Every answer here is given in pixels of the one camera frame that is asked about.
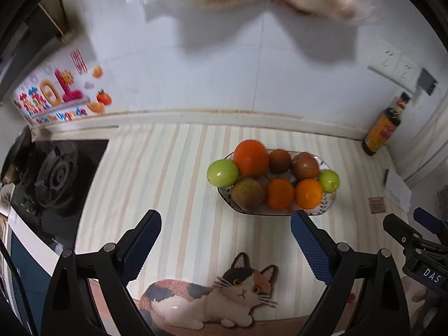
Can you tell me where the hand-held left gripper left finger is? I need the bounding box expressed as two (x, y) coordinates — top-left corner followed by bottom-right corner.
(45, 209), (162, 336)

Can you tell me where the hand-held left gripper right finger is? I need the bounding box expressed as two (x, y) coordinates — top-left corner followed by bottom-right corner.
(290, 211), (411, 336)

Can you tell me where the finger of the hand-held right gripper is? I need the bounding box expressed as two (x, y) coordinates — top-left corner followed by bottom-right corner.
(382, 213), (438, 253)
(413, 207), (448, 234)

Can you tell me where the oval floral ceramic plate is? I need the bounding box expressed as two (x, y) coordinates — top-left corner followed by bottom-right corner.
(216, 150), (337, 216)

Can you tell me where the small orange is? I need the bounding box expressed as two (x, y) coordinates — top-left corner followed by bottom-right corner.
(295, 178), (323, 209)
(265, 178), (295, 210)

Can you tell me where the green round fruit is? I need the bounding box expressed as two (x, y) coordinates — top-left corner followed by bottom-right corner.
(206, 159), (240, 187)
(318, 169), (340, 193)

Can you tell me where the dark red-brown fruit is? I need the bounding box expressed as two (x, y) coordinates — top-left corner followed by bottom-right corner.
(290, 151), (320, 180)

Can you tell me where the brown fruit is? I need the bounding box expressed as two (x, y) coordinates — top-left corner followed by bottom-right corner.
(230, 177), (265, 211)

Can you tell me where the brownish orange round fruit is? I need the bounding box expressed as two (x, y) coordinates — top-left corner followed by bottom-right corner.
(268, 149), (292, 174)

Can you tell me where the large orange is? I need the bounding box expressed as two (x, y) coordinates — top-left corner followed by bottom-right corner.
(233, 139), (270, 178)

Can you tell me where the small brown label patch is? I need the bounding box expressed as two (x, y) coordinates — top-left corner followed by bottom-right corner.
(368, 197), (386, 214)

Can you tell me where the white folded paper sheet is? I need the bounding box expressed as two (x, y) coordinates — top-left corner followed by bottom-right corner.
(383, 170), (413, 213)

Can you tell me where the frosted glass sliding door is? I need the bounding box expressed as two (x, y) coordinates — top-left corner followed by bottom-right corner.
(399, 87), (448, 197)

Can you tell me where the striped cat-print table mat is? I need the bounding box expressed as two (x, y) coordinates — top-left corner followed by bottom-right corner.
(75, 122), (421, 336)

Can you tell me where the dark soy sauce bottle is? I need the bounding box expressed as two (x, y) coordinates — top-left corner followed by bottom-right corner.
(362, 92), (410, 156)

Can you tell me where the black gas stove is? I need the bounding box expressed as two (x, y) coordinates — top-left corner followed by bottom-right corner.
(10, 139), (110, 253)

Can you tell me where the blue cabinet front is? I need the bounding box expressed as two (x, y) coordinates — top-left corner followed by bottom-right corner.
(9, 227), (60, 291)

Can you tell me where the black plug-in charger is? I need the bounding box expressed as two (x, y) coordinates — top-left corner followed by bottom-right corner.
(418, 68), (438, 95)

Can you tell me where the black frying pan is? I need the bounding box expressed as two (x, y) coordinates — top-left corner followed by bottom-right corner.
(0, 126), (34, 183)

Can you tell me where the black range hood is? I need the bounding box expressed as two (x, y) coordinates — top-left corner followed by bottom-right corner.
(0, 3), (67, 78)

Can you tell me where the white wall outlet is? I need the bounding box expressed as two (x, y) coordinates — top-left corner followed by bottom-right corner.
(394, 57), (420, 85)
(367, 40), (400, 76)

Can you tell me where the colourful wall sticker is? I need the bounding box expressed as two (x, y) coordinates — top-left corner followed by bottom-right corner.
(10, 51), (113, 127)

